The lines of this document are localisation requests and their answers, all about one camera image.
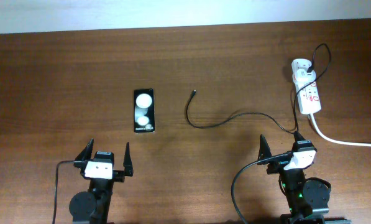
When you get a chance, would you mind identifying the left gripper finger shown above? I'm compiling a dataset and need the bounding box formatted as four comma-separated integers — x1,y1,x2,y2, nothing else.
123,142,134,177
75,138,94,162

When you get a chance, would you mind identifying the black charging cable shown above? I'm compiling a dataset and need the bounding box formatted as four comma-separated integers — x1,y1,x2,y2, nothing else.
185,43,332,135

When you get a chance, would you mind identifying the black smartphone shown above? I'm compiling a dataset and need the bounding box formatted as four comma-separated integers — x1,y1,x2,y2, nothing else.
134,88,155,134

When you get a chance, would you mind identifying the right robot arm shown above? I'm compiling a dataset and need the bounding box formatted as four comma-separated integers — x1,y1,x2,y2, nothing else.
258,132,352,224

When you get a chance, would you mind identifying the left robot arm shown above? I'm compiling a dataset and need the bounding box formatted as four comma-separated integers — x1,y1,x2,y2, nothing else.
69,139,134,223

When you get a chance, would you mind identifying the white charger plug adapter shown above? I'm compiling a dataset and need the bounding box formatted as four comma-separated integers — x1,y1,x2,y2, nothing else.
293,68,316,85

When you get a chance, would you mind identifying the white power strip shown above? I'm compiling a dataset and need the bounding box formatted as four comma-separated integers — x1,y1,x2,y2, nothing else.
291,58,321,115

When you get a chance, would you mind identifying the white power strip cord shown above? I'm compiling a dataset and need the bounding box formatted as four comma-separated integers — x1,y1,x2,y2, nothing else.
308,113,371,149

